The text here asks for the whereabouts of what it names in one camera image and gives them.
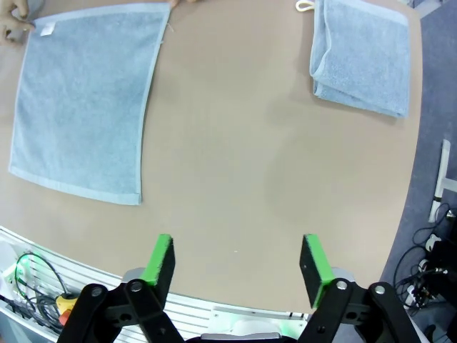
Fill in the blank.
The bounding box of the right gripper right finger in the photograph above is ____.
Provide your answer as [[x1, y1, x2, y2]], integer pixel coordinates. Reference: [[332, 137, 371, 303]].
[[298, 234, 418, 343]]

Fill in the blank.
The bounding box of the black cable bundle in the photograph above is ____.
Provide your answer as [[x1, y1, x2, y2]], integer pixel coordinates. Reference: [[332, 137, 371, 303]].
[[0, 249, 72, 334], [392, 203, 457, 317]]

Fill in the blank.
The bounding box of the white power strip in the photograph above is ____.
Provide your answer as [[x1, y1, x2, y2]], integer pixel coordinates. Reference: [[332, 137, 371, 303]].
[[404, 280, 428, 310]]

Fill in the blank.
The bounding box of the light blue terry towel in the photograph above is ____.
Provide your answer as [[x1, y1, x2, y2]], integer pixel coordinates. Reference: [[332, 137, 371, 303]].
[[295, 0, 411, 119], [7, 2, 172, 207]]

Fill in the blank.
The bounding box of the black equipment box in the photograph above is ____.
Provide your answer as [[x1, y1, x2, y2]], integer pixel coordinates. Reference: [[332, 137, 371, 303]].
[[428, 241, 457, 302]]

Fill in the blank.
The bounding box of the yellow emergency stop button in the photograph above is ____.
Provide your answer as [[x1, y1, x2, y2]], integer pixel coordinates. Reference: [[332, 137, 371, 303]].
[[55, 292, 81, 324]]

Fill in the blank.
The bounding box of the person's right hand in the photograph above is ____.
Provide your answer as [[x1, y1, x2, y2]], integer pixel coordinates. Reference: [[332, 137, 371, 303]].
[[0, 0, 36, 46]]

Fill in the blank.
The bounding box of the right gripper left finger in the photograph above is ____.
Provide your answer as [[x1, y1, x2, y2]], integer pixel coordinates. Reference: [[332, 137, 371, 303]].
[[62, 234, 186, 343]]

